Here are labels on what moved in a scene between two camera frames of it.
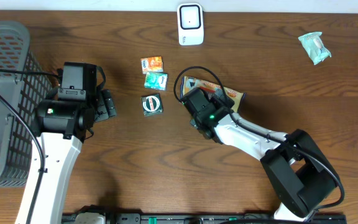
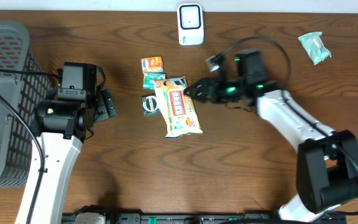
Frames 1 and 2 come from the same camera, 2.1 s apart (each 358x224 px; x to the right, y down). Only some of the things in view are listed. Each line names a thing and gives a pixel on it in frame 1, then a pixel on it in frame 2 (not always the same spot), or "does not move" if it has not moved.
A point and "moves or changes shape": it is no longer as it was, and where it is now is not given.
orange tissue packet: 153,64 does not move
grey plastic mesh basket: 7,143 does not move
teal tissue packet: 156,81 does not move
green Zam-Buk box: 151,104 does not move
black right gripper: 215,102 -> 202,85
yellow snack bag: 190,83 moves or changes shape
